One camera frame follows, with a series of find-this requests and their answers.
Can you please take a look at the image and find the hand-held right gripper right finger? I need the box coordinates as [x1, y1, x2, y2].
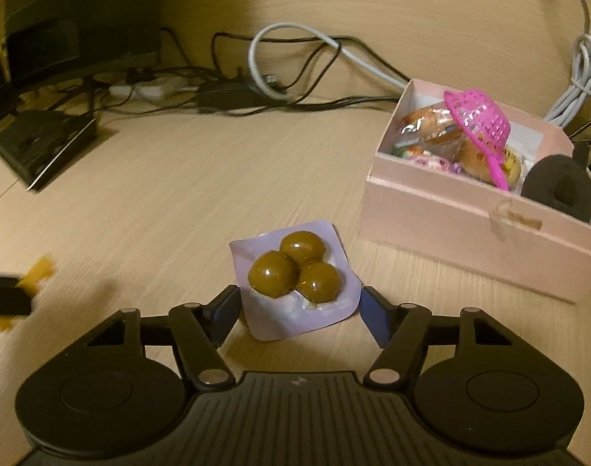
[358, 285, 516, 390]

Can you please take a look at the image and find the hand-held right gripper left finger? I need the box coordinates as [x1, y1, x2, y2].
[85, 284, 242, 392]

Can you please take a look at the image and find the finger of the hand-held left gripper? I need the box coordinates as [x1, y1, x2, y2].
[0, 274, 35, 317]

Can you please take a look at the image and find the pink cardboard box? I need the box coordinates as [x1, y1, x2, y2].
[360, 78, 591, 305]

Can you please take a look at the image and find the clear bread snack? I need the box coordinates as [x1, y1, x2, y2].
[399, 105, 460, 143]
[455, 141, 501, 183]

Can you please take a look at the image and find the black foam ring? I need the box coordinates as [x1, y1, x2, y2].
[520, 154, 591, 223]

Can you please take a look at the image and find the pink plastic toy basket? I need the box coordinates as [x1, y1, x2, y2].
[443, 88, 513, 191]

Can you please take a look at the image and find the black keyboard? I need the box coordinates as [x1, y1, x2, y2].
[0, 109, 98, 191]

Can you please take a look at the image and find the colourful wrapped candy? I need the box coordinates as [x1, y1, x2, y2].
[403, 147, 455, 172]

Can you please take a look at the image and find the yellow orange snack packet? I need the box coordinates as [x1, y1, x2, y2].
[500, 146, 526, 182]

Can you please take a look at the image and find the black power adapter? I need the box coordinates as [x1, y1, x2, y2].
[197, 82, 279, 108]

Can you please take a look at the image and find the white power adapter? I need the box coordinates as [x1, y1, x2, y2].
[109, 77, 187, 101]

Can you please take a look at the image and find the black monitor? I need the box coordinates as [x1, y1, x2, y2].
[3, 0, 162, 89]

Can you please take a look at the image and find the black cable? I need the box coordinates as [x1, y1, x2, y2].
[212, 31, 408, 118]

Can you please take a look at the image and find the white looped cable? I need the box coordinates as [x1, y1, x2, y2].
[248, 21, 409, 101]

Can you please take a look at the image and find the white bundled cable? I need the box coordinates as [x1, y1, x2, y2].
[542, 0, 591, 128]

